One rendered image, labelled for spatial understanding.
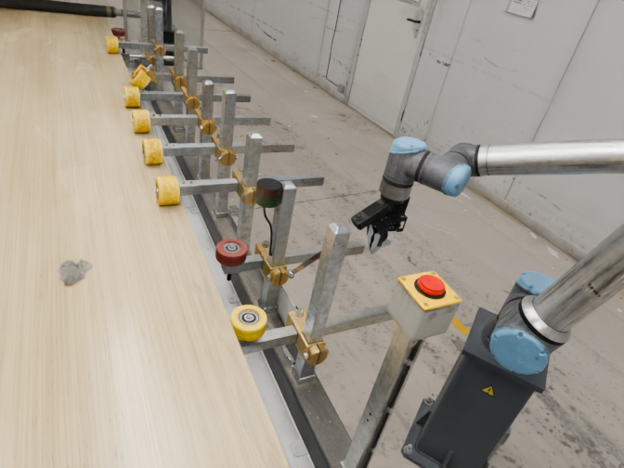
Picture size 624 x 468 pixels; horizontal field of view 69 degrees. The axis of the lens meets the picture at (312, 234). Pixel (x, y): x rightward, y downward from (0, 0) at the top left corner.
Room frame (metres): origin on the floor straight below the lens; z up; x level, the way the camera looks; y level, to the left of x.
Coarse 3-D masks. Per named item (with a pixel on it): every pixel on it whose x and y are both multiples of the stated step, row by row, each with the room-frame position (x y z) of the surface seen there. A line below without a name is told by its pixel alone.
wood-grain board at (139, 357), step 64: (0, 64) 1.89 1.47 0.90; (64, 64) 2.05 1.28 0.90; (0, 128) 1.33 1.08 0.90; (64, 128) 1.42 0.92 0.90; (128, 128) 1.53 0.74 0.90; (0, 192) 0.98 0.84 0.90; (64, 192) 1.04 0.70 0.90; (128, 192) 1.11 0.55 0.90; (0, 256) 0.74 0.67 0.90; (64, 256) 0.79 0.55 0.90; (128, 256) 0.83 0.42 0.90; (192, 256) 0.88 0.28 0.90; (0, 320) 0.57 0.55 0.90; (64, 320) 0.61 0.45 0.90; (128, 320) 0.64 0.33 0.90; (192, 320) 0.68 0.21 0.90; (0, 384) 0.45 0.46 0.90; (64, 384) 0.47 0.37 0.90; (128, 384) 0.50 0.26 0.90; (192, 384) 0.52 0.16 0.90; (0, 448) 0.34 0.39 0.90; (64, 448) 0.36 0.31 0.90; (128, 448) 0.38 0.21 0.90; (192, 448) 0.41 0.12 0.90; (256, 448) 0.43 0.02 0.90
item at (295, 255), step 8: (360, 240) 1.17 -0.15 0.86; (304, 248) 1.07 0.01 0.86; (312, 248) 1.08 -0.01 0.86; (320, 248) 1.09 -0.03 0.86; (352, 248) 1.13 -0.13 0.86; (360, 248) 1.14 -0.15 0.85; (248, 256) 0.98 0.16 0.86; (256, 256) 0.99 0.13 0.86; (288, 256) 1.02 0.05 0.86; (296, 256) 1.03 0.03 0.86; (304, 256) 1.04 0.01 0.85; (248, 264) 0.96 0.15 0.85; (256, 264) 0.97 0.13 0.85; (288, 264) 1.02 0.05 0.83; (224, 272) 0.92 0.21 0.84; (232, 272) 0.93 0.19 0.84
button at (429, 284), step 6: (426, 276) 0.55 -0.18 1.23; (432, 276) 0.55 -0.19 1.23; (420, 282) 0.53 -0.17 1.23; (426, 282) 0.53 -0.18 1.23; (432, 282) 0.54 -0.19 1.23; (438, 282) 0.54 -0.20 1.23; (420, 288) 0.53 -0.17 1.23; (426, 288) 0.52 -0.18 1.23; (432, 288) 0.52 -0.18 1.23; (438, 288) 0.53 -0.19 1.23; (444, 288) 0.53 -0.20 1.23; (432, 294) 0.52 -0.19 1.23; (438, 294) 0.52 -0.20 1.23
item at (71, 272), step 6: (66, 264) 0.75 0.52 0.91; (72, 264) 0.76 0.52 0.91; (78, 264) 0.76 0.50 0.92; (84, 264) 0.77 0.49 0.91; (90, 264) 0.78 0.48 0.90; (60, 270) 0.74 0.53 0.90; (66, 270) 0.72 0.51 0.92; (72, 270) 0.74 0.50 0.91; (78, 270) 0.75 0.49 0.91; (84, 270) 0.75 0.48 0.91; (60, 276) 0.72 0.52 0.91; (66, 276) 0.72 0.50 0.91; (72, 276) 0.73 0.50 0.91; (78, 276) 0.73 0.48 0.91; (84, 276) 0.73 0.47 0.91; (66, 282) 0.70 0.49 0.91; (72, 282) 0.71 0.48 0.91
